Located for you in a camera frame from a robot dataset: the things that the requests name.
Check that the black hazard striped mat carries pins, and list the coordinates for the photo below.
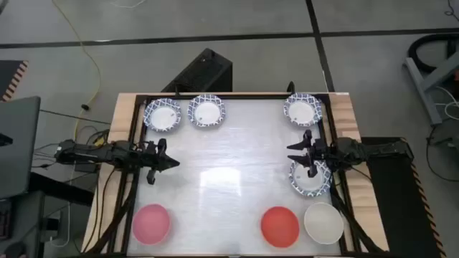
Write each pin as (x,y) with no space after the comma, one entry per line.
(394,208)
(9,77)

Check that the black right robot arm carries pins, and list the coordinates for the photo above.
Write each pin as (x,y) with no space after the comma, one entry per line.
(376,148)

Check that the grey metal stand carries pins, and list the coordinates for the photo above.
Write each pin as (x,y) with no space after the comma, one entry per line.
(419,82)

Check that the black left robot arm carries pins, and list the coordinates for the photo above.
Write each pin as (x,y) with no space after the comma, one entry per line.
(93,154)

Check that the black mesh box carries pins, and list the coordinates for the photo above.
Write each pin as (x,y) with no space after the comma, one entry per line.
(201,71)

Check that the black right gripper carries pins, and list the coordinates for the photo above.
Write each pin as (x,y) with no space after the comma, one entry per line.
(322,154)

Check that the black aluminium table frame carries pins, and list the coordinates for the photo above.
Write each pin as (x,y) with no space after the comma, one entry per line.
(251,96)

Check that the pink plastic bowl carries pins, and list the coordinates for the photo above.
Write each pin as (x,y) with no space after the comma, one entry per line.
(150,224)

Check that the red plastic bowl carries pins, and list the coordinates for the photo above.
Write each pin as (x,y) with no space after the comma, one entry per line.
(279,226)

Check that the grey flat panel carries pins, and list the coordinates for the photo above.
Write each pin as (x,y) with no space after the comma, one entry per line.
(18,150)

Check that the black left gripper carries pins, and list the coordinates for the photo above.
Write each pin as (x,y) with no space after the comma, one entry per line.
(150,159)

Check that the blue patterned paper bowl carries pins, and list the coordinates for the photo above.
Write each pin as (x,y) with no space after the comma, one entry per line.
(162,116)
(206,112)
(312,187)
(303,111)

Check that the white plastic bowl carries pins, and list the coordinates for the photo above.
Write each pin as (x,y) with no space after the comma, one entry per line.
(323,223)

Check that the black frame bracket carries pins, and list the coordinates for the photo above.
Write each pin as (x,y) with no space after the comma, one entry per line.
(290,87)

